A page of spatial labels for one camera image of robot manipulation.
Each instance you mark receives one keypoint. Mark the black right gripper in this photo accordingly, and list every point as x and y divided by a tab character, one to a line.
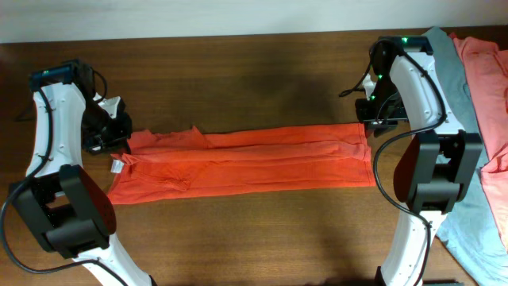
374	122

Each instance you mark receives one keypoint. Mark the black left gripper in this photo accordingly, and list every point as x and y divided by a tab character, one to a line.
118	144

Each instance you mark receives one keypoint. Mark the orange soccer t-shirt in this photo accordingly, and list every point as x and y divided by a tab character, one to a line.
190	164

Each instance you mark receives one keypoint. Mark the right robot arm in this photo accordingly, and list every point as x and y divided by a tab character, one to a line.
435	171

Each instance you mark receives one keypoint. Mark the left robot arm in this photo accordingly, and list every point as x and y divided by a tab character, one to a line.
63	208

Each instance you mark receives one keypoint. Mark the pink coral t-shirt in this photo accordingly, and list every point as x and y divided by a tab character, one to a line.
485	67

